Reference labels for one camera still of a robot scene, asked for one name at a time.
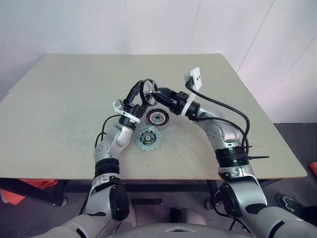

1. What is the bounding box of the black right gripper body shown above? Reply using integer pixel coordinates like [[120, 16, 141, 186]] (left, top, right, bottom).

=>
[[170, 91, 189, 115]]

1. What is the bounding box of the motor housing with copper windings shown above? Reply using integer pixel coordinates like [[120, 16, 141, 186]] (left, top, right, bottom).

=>
[[145, 109, 170, 130]]

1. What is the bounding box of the small black block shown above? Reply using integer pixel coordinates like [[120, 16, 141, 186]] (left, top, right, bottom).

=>
[[170, 207, 182, 224]]

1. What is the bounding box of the black flat bar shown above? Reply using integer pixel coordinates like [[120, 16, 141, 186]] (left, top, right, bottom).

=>
[[131, 198, 163, 206]]

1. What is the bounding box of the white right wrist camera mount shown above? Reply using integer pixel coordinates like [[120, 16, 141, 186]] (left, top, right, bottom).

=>
[[180, 67, 204, 117]]

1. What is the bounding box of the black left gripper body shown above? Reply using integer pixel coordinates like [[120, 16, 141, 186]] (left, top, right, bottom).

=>
[[123, 98, 147, 119]]

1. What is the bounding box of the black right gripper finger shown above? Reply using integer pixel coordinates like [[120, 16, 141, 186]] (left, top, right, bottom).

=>
[[158, 87, 178, 100], [153, 92, 178, 108]]

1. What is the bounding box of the grey green sneaker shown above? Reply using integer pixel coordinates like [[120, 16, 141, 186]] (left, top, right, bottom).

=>
[[275, 193, 302, 212]]

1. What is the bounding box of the person's dark trouser leg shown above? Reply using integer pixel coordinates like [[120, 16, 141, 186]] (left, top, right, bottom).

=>
[[296, 204, 317, 224]]

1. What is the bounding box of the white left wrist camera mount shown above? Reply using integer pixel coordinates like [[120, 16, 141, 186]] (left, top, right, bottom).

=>
[[112, 98, 140, 123]]

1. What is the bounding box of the black silver spoked rotor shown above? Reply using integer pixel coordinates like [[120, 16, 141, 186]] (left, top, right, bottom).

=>
[[141, 78, 159, 107]]

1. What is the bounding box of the orange cloth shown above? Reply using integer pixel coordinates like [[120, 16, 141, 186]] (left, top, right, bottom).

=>
[[0, 178, 59, 205]]

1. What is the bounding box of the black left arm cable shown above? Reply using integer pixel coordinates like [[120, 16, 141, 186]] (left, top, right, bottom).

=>
[[95, 115, 121, 149]]

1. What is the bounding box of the silver robot torso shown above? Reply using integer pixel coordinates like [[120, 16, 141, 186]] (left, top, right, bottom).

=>
[[112, 222, 248, 238]]

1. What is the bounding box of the black table frame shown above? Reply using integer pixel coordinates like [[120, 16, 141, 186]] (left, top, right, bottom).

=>
[[0, 177, 309, 209]]

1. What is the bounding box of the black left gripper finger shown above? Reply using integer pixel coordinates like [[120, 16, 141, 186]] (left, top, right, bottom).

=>
[[125, 79, 146, 102], [135, 83, 145, 107]]

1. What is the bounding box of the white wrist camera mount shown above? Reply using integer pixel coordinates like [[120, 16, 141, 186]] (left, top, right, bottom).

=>
[[112, 98, 140, 123], [180, 67, 204, 117]]

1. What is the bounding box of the round silver circuit board lid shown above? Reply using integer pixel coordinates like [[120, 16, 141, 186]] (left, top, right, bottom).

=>
[[135, 125, 162, 153]]

